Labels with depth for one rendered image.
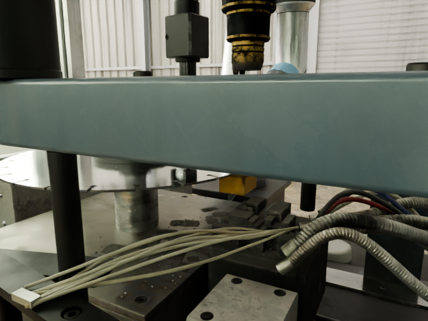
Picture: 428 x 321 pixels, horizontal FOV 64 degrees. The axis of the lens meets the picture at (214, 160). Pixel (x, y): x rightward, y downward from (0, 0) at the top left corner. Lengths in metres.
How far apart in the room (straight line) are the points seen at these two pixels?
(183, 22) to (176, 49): 0.03
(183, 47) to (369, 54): 5.90
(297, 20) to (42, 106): 0.85
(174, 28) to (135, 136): 0.30
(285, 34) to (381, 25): 5.36
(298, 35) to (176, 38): 0.58
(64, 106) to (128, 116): 0.04
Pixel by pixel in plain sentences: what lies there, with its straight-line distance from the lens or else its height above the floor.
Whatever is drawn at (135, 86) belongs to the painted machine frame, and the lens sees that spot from 0.16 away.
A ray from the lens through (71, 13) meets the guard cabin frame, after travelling 1.02.
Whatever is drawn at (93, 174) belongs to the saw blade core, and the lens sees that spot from 0.39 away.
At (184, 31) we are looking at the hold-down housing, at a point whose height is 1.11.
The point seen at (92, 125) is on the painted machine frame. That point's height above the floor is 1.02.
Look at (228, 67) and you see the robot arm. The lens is 0.92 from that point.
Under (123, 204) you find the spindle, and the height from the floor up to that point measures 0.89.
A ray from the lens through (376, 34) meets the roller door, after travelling 6.31.
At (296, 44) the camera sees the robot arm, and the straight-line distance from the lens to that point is 0.99.
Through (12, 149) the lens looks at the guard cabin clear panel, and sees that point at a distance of 0.92.
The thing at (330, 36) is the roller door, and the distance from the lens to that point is 6.39.
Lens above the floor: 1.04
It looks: 12 degrees down
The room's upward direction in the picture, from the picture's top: straight up
